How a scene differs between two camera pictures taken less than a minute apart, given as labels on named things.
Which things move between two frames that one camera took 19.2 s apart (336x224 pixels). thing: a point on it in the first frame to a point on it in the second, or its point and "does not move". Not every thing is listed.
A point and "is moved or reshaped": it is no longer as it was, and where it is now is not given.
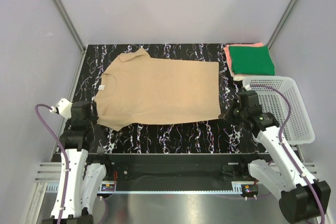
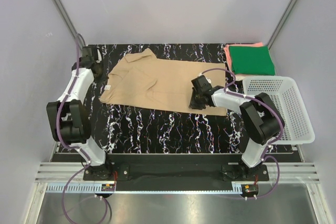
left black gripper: x=69 y=121 to x=100 y=64
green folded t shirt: x=251 y=60 does not move
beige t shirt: x=136 y=89 is moved or reshaped
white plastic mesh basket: x=299 y=129 does not move
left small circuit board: x=107 y=188 does not move
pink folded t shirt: x=227 y=51 does not move
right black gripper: x=224 y=116 to x=192 y=104
